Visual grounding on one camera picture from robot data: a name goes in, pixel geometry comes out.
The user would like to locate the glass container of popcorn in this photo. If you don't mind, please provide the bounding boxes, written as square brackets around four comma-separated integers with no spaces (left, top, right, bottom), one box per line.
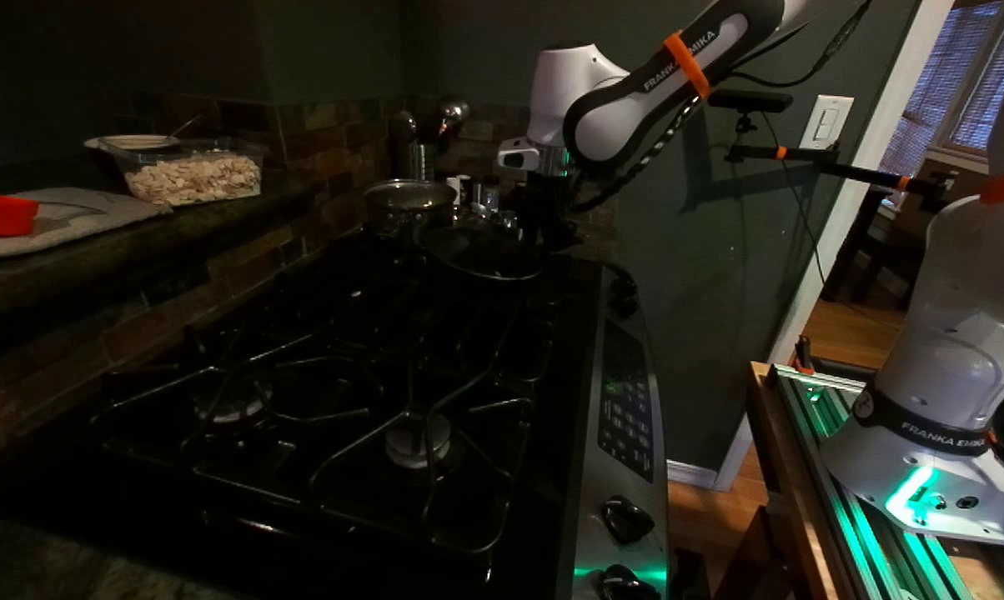
[109,137,266,209]

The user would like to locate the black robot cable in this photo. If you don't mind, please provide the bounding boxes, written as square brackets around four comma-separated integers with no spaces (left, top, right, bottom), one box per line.
[730,0,876,92]

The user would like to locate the steel utensils in holder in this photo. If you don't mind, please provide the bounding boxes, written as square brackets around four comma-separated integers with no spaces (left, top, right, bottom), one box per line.
[391,95,473,184]

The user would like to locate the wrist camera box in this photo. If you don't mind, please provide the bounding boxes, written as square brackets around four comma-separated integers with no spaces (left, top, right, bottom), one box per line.
[494,137,545,174]

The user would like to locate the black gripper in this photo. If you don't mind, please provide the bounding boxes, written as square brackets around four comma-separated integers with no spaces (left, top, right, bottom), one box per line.
[515,164,587,252]

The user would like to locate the white light switch plate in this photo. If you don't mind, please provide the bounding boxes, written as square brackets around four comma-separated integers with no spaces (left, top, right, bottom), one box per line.
[796,92,856,153]

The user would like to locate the white cutting board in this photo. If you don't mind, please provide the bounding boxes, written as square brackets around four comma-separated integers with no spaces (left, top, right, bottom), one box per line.
[0,184,175,263]

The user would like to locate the red bowl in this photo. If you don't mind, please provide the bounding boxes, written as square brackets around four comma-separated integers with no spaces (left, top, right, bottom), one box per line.
[0,188,43,241]

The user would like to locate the bright window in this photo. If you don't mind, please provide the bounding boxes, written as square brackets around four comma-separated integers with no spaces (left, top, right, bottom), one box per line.
[932,0,1004,174]

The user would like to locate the black gas stove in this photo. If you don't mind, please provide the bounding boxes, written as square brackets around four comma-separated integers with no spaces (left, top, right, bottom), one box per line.
[77,228,675,600]

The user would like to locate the robot mounting table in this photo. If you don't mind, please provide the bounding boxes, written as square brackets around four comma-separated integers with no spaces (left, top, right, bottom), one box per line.
[744,355,1004,600]

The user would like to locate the black camera bar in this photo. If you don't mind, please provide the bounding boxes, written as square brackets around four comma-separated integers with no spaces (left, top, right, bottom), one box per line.
[704,87,796,116]

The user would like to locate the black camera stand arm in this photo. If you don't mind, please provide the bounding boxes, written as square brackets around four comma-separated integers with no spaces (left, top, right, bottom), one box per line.
[723,108,953,209]

